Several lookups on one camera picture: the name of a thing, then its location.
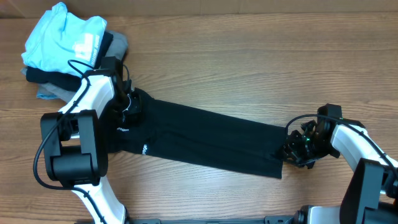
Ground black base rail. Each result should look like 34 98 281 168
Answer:
127 215 294 224

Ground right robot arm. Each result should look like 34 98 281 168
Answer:
281 104 397 223

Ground black folded shirt in stack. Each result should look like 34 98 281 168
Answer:
26 31 113 91

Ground black t-shirt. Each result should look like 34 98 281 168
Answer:
101 89 285 179

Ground light blue folded t-shirt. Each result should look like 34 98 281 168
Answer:
21 2 107 77

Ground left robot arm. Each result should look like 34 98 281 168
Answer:
33 57 142 223

